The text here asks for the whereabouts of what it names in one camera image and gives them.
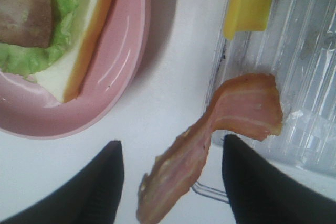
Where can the right clear plastic tray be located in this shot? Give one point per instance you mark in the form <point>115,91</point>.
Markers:
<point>298,48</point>

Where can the pink round plate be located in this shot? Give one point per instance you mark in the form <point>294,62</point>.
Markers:
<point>29,111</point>

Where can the yellow cheese slice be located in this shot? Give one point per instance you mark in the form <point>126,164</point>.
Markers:
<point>245,15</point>

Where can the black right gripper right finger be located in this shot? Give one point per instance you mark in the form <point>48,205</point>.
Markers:
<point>260,193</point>

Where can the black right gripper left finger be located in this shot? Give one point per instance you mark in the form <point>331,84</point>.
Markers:
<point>91,196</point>

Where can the bacon strip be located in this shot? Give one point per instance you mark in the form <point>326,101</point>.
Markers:
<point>27,23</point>
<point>248,105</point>

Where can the bread slice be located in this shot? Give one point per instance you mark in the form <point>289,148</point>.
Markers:
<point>64,77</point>

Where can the green lettuce leaf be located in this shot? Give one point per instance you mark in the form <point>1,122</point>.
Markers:
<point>25,61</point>

